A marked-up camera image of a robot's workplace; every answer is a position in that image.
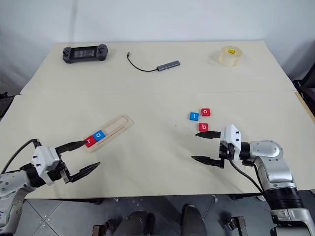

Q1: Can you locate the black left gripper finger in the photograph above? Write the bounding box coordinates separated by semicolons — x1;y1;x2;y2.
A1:
69;161;101;183
56;140;86;156

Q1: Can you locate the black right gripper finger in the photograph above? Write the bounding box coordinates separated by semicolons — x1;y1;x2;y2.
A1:
191;155;225;170
195;131;222;140

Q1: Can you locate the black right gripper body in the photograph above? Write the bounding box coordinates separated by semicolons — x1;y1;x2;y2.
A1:
218;140;235;163

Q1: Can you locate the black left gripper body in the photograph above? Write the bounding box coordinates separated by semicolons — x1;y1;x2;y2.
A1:
48;149;72;185

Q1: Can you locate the red letter tile r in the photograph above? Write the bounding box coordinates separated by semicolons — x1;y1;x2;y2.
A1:
83;136;97;148

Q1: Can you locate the blue letter tile o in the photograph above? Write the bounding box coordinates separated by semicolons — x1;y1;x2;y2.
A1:
93;130;107;142

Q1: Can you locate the wooden letter tray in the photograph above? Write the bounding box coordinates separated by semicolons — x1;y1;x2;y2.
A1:
85;114;135;153

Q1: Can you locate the dark rounded shape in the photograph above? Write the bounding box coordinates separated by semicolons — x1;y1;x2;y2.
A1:
181;204;207;236
118;210;156;236

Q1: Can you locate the black object beside table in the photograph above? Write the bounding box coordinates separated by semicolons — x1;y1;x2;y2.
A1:
0;92;15;118

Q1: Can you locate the clear tape roll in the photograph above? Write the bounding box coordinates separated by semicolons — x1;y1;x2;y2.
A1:
218;45;244;68

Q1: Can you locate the black handheld game console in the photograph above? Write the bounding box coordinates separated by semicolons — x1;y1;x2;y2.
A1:
62;44;109;63

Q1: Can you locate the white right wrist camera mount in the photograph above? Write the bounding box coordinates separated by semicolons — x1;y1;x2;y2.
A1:
220;124;243;163

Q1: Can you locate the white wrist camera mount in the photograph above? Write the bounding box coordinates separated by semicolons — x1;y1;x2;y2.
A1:
220;124;243;163
31;146;61;186

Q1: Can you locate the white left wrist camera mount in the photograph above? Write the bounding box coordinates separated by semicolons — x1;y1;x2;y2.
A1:
31;146;61;186

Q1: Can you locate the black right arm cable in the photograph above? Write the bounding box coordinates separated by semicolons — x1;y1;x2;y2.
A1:
228;158;268;197

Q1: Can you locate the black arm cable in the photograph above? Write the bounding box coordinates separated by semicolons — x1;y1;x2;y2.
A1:
228;158;268;197
0;138;42;175

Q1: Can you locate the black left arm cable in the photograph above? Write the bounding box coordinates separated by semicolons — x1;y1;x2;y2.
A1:
0;138;42;175

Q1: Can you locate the brown table caster bracket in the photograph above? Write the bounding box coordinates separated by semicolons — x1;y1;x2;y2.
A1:
221;215;247;233
92;220;116;236

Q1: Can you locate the grey USB hub with cable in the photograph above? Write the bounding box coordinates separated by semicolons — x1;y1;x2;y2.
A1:
126;51;181;73

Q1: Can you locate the black frame beside table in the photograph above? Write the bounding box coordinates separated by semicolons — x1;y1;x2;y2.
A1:
292;41;315;116

